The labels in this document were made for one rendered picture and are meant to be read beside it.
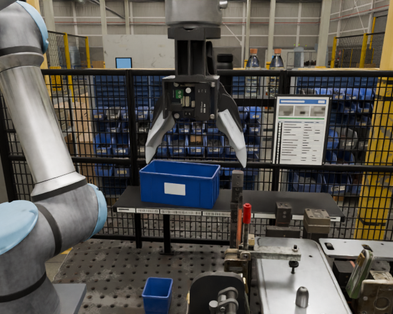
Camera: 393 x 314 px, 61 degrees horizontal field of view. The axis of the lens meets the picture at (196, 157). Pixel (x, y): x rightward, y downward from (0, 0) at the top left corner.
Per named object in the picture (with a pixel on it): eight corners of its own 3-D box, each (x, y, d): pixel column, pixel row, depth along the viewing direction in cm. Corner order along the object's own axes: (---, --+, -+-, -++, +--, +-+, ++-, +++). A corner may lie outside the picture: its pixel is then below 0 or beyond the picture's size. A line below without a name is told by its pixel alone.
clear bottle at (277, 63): (283, 98, 143) (287, 48, 137) (267, 97, 143) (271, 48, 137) (281, 96, 149) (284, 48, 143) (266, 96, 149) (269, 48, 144)
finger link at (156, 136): (123, 161, 48) (158, 110, 45) (135, 150, 54) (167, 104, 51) (140, 174, 48) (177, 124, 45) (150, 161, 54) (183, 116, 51)
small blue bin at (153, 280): (169, 318, 120) (168, 298, 117) (141, 316, 121) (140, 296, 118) (173, 297, 130) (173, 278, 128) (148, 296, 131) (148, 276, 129)
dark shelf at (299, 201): (345, 223, 126) (346, 215, 125) (112, 212, 134) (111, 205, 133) (329, 199, 147) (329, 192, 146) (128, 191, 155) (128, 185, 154)
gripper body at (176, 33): (160, 124, 44) (157, 25, 40) (172, 113, 52) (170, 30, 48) (219, 125, 43) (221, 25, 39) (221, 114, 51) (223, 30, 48)
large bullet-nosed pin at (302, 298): (309, 313, 84) (311, 291, 82) (295, 312, 84) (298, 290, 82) (305, 304, 87) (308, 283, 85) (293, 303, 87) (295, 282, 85)
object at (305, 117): (324, 167, 143) (332, 94, 134) (269, 166, 145) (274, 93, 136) (322, 166, 145) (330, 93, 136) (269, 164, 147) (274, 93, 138)
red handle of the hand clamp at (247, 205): (249, 258, 95) (252, 207, 90) (241, 257, 95) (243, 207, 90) (248, 250, 99) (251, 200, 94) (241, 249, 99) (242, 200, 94)
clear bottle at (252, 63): (259, 97, 144) (262, 48, 138) (244, 97, 144) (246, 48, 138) (258, 95, 150) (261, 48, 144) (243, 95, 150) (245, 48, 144)
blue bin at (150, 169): (212, 209, 130) (213, 178, 126) (139, 201, 137) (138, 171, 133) (220, 193, 145) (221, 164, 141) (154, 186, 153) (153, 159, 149)
